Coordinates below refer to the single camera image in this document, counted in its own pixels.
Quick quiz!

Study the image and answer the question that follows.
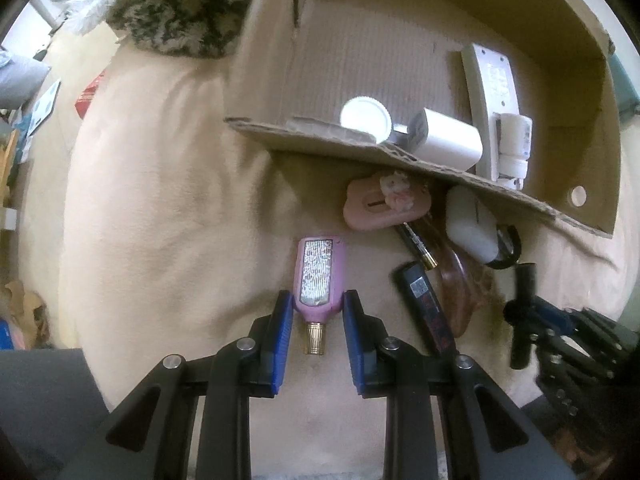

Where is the white remote control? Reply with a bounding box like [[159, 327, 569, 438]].
[[461, 44, 524, 191]]

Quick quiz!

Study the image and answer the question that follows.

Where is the pink perfume bottle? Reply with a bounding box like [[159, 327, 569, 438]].
[[294, 236, 346, 356]]

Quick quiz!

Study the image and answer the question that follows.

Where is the white lidded jar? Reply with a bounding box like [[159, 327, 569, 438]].
[[340, 96, 393, 144]]

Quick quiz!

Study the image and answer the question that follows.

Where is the white cylinder roll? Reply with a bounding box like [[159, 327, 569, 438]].
[[408, 108, 484, 171]]

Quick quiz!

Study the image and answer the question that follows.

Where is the beige bed cover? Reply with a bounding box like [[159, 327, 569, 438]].
[[19, 19, 640, 470]]

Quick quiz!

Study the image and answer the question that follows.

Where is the small white bottle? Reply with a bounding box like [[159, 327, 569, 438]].
[[498, 113, 533, 179]]

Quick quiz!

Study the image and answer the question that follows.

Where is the white earbuds case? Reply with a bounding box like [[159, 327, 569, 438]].
[[445, 185, 499, 264]]

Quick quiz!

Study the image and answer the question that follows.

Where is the red packet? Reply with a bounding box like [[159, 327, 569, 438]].
[[75, 70, 105, 119]]

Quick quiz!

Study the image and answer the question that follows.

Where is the cardboard box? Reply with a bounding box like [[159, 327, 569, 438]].
[[226, 0, 620, 236]]

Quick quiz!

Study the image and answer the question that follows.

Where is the black and white fluffy blanket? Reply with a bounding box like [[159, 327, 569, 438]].
[[67, 0, 252, 58]]

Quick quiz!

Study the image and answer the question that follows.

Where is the grey stuffed bag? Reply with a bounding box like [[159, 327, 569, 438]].
[[0, 50, 50, 110]]

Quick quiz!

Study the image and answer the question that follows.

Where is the pink cartoon case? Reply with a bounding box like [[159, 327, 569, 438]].
[[343, 170, 432, 231]]

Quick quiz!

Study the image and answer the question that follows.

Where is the black gold battery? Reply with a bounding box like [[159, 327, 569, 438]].
[[397, 222, 438, 271]]

